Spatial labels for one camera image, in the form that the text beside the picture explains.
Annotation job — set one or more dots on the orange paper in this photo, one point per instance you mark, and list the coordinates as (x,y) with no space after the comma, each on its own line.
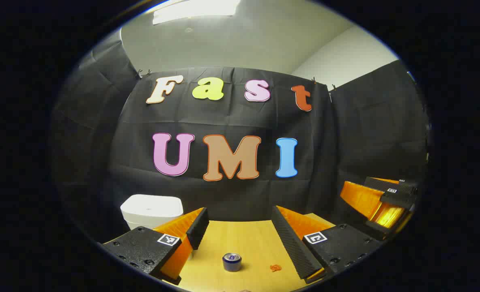
(276,268)

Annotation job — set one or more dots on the ceiling light panel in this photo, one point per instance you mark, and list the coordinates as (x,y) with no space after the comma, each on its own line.
(195,10)

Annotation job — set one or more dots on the black backdrop cloth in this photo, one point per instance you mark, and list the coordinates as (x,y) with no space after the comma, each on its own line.
(223,117)

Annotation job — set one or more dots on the blue pop can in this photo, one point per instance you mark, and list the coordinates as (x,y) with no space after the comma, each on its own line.
(232,263)

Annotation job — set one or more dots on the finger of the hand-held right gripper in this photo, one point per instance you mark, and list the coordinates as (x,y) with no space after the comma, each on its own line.
(386,182)
(359,198)

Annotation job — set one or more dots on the wooden desktop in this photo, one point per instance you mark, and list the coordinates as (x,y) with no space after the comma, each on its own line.
(240,239)

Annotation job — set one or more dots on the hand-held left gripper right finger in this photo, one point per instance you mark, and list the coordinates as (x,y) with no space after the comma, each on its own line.
(292,247)

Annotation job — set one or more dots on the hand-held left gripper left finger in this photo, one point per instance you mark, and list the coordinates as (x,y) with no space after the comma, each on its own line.
(198,229)

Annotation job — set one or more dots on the white desktop garbage bin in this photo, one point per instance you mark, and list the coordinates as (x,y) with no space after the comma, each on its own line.
(150,207)

